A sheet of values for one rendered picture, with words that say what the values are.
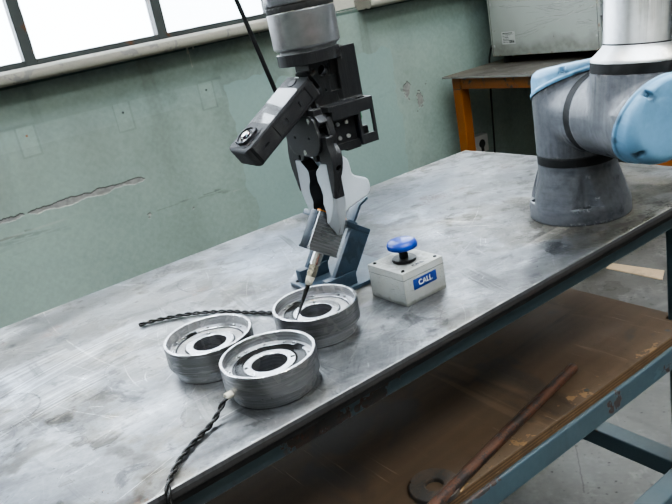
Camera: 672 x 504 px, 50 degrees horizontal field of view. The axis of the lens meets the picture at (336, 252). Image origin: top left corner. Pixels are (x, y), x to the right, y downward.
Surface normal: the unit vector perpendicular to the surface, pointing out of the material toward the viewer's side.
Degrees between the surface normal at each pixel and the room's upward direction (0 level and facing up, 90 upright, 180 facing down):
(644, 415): 0
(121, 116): 90
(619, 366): 0
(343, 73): 90
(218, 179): 90
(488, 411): 0
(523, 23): 90
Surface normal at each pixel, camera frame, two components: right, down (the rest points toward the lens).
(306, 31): 0.11, 0.32
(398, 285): -0.79, 0.34
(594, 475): -0.18, -0.92
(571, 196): -0.48, 0.08
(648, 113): 0.30, 0.40
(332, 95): 0.55, 0.18
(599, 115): -0.95, 0.18
